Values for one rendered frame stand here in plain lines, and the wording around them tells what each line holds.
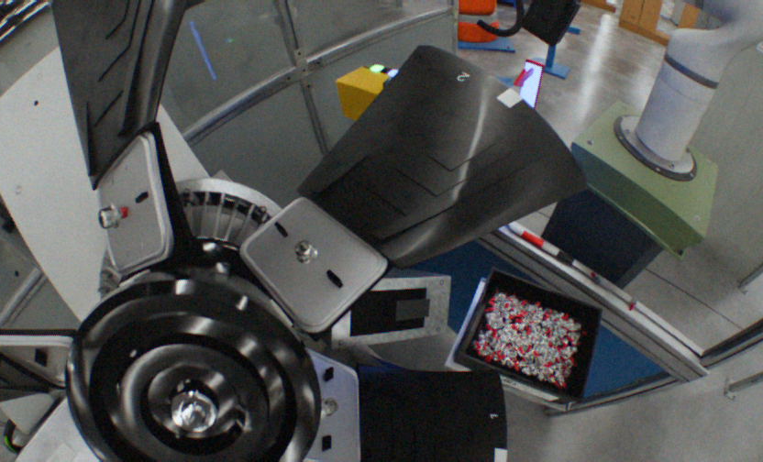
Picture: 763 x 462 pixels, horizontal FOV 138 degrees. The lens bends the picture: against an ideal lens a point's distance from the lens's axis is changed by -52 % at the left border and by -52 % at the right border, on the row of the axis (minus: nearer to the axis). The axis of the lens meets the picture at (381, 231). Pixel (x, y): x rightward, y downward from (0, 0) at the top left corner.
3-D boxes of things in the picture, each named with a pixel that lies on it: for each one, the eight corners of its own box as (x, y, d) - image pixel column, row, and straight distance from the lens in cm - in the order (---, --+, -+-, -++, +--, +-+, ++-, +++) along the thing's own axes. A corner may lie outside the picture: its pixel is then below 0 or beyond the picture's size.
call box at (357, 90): (343, 121, 70) (334, 79, 65) (374, 102, 76) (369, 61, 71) (397, 147, 60) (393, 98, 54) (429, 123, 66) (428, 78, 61)
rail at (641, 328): (371, 178, 82) (367, 155, 76) (381, 170, 83) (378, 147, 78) (683, 384, 80) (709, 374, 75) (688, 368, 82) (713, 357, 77)
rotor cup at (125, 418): (209, 434, 31) (223, 555, 22) (84, 314, 29) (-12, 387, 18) (322, 329, 28) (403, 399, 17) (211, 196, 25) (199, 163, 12)
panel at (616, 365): (400, 291, 135) (385, 181, 80) (402, 289, 135) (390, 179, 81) (557, 407, 134) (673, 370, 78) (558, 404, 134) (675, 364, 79)
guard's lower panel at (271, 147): (122, 447, 199) (-43, 404, 157) (447, 152, 204) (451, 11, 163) (125, 452, 198) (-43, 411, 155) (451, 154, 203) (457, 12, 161)
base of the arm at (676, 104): (638, 113, 88) (662, 46, 83) (699, 159, 86) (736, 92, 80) (604, 131, 72) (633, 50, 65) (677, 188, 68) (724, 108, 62)
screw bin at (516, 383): (449, 363, 54) (454, 354, 47) (484, 283, 60) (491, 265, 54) (563, 408, 58) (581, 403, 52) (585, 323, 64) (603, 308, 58)
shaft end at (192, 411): (196, 437, 16) (196, 444, 15) (160, 409, 15) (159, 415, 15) (226, 411, 15) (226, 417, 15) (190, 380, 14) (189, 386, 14)
